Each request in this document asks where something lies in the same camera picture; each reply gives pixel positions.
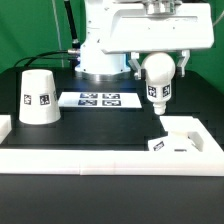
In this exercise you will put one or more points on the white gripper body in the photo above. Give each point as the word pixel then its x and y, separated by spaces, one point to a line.
pixel 130 26

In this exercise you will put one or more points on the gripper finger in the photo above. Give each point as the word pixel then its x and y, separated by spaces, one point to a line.
pixel 183 57
pixel 139 72

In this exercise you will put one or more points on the white lamp bulb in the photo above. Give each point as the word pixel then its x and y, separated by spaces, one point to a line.
pixel 159 70

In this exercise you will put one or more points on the white lamp base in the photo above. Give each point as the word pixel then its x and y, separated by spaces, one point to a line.
pixel 181 135

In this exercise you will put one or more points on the white lamp shade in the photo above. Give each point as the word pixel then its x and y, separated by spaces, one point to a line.
pixel 38 100

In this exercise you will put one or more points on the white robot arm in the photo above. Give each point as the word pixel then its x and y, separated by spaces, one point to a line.
pixel 93 60

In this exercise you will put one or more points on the white marker tag sheet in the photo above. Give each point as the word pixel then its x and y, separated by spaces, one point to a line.
pixel 99 100

